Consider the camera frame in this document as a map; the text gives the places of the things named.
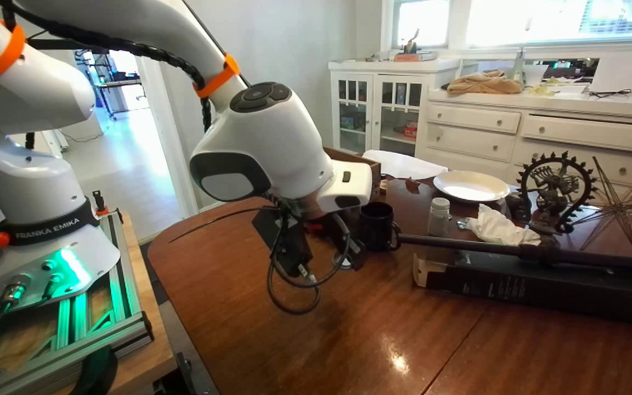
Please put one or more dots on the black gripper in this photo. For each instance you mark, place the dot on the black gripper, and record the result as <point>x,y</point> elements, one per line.
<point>281,226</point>

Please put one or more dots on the clear glass bottle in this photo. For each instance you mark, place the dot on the clear glass bottle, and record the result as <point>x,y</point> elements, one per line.
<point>440,216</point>

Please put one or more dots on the black cup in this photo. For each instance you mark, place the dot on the black cup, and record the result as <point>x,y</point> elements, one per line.
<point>378,226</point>

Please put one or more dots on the white paper sheet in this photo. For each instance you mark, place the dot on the white paper sheet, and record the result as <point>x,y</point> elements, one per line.
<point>402,165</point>

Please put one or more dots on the white round plate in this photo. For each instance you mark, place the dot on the white round plate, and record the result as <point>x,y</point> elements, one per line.
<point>472,186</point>

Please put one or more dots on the crumpled white napkin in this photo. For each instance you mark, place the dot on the crumpled white napkin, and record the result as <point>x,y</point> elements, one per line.
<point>492,226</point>

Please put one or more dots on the white glass-door cabinet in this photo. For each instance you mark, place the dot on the white glass-door cabinet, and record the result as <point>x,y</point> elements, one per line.
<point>378,104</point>

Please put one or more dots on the bread loaf on dresser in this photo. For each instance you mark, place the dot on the bread loaf on dresser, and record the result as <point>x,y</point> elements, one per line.
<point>483,87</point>

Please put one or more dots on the dark metal gear sculpture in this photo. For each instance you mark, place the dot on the dark metal gear sculpture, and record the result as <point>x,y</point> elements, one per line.
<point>556,186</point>

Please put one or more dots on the black tripod bag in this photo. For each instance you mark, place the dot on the black tripod bag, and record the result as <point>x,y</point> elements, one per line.
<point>501,277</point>

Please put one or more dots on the white drawer dresser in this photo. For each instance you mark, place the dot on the white drawer dresser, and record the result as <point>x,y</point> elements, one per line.
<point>501,132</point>

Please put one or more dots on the wire starburst ornament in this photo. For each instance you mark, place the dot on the wire starburst ornament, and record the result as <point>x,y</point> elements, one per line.
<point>611,221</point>

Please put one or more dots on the green aluminium robot base frame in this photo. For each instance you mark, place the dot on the green aluminium robot base frame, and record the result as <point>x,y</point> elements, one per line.
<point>59,318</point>

